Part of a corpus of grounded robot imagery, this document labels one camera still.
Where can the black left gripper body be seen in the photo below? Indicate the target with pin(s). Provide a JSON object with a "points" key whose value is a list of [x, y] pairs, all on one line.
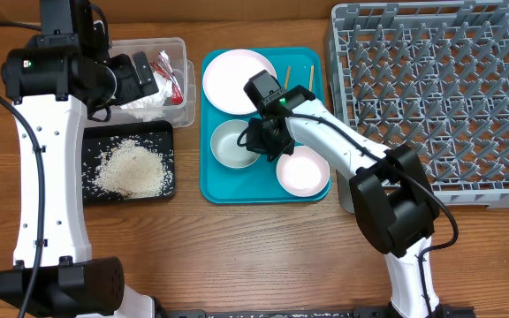
{"points": [[128, 87]]}

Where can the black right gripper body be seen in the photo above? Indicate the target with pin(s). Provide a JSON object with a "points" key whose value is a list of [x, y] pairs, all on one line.
{"points": [[270, 144]]}

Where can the red foil wrapper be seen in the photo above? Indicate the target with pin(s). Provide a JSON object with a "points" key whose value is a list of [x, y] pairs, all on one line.
{"points": [[162, 67]]}

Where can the white napkin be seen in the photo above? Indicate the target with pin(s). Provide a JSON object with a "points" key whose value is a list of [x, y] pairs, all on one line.
{"points": [[149, 107]]}

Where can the grey bowl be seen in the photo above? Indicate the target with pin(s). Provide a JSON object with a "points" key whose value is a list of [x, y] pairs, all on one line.
{"points": [[224, 145]]}

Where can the small white plate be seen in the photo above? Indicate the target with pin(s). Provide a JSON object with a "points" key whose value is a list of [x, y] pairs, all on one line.
{"points": [[304, 173]]}

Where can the pile of rice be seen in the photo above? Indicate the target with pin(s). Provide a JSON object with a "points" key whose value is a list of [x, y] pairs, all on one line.
{"points": [[131, 170]]}

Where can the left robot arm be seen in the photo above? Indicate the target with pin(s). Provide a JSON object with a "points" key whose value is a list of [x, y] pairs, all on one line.
{"points": [[53, 86]]}

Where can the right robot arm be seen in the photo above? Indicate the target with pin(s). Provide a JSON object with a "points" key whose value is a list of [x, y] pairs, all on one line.
{"points": [[388, 188]]}

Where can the grey dishwasher rack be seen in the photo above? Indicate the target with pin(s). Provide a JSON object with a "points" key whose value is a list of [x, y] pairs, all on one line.
{"points": [[433, 76]]}

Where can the clear plastic bin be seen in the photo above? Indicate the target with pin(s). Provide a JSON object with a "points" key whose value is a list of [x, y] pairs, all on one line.
{"points": [[181, 115]]}

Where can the teal plastic tray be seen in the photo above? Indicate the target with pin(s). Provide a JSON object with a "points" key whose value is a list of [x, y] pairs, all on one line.
{"points": [[258, 182]]}

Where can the left wooden chopstick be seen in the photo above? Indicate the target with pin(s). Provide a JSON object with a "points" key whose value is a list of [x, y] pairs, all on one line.
{"points": [[287, 77]]}

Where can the wooden chopstick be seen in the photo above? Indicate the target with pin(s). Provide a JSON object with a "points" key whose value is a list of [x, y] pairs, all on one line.
{"points": [[311, 78], [287, 77]]}

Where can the black tray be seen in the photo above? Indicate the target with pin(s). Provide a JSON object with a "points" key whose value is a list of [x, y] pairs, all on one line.
{"points": [[126, 199]]}

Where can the large white plate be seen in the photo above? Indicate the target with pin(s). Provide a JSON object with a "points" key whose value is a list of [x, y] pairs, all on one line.
{"points": [[226, 75]]}

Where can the right wooden chopstick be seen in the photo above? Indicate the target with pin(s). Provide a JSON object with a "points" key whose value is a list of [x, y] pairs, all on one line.
{"points": [[311, 78]]}

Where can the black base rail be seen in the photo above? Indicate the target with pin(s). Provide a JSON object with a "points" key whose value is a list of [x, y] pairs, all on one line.
{"points": [[442, 311]]}

